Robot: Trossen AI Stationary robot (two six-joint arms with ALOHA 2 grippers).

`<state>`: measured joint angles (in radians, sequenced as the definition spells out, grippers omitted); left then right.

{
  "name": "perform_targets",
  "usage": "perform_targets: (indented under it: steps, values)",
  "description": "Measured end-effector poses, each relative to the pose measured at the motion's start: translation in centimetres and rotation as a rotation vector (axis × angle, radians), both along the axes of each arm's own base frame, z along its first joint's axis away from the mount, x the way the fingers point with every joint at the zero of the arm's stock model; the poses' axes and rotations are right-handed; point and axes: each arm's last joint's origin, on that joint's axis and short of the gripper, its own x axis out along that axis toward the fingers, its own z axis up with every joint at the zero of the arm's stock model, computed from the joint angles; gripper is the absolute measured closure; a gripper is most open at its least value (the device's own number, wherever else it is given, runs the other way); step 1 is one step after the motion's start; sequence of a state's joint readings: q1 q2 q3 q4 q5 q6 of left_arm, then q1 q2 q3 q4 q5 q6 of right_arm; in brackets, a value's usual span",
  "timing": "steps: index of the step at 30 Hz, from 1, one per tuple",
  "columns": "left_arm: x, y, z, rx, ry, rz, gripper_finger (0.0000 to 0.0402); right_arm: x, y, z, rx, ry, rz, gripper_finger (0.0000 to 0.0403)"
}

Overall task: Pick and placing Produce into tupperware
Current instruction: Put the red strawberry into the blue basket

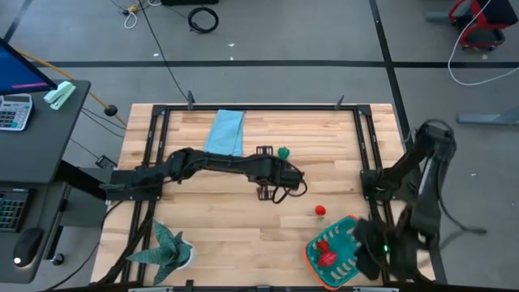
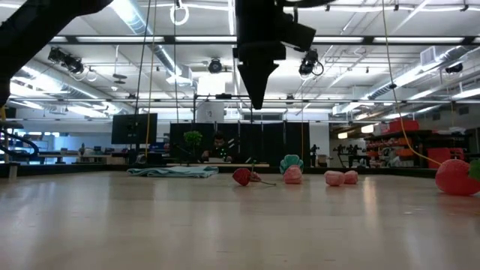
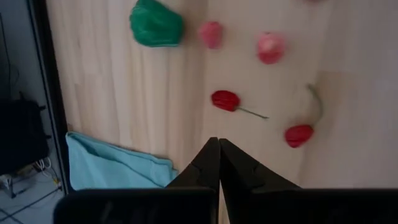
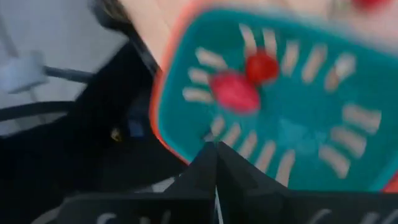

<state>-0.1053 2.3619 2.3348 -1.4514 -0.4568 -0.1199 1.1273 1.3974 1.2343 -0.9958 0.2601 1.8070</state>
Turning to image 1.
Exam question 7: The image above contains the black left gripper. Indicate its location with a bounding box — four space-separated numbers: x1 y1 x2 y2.
245 145 305 202

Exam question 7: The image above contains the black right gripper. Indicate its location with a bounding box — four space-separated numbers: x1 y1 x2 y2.
353 218 409 281

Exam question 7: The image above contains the large red bumpy fruit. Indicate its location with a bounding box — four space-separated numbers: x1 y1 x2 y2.
317 251 338 268

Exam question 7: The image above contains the teal basket with orange rim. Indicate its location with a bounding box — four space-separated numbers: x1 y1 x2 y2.
303 214 368 292

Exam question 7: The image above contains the light blue folded cloth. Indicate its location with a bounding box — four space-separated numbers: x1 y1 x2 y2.
202 109 247 158

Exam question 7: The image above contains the green plant in white pot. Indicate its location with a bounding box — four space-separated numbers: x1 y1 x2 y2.
126 220 198 286

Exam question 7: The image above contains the small black power box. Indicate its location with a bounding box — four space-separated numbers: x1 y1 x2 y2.
95 155 119 170

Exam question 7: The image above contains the grey table foot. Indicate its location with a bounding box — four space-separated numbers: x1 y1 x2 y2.
425 11 452 23
456 105 519 127

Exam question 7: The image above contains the black floor box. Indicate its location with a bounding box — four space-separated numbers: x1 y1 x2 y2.
161 0 220 6

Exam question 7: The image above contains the black desk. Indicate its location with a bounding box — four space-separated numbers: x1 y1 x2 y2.
0 79 92 285

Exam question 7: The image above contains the mint green stapler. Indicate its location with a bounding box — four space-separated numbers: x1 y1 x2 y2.
43 80 77 111

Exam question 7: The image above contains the red and black cart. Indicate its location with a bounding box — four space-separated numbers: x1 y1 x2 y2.
448 0 519 52

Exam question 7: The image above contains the black computer mouse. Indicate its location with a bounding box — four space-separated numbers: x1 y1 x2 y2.
12 227 45 268

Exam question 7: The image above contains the black computer keyboard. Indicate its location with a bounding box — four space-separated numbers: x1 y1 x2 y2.
0 187 30 234

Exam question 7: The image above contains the grey desk calculator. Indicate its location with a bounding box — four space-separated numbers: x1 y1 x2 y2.
0 93 33 132

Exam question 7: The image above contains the computer monitor with blue screen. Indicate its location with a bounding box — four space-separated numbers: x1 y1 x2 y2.
0 37 58 97

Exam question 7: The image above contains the black aluminium table frame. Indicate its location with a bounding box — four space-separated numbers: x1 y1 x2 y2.
91 93 447 292

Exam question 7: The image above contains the long black floor cable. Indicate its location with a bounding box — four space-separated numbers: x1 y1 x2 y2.
137 0 191 102

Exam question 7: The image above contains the coiled black cable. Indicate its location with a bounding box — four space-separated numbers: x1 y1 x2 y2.
187 6 220 34

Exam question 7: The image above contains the thin black desk cable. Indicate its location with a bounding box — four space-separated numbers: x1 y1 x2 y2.
80 105 127 131

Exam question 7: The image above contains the short white cable loop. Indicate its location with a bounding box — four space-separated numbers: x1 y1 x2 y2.
122 8 139 30

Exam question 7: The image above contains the long white floor cable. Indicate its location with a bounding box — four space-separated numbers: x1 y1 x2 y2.
447 0 519 87

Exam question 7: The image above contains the yellow floor cable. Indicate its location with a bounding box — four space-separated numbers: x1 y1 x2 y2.
14 48 127 127

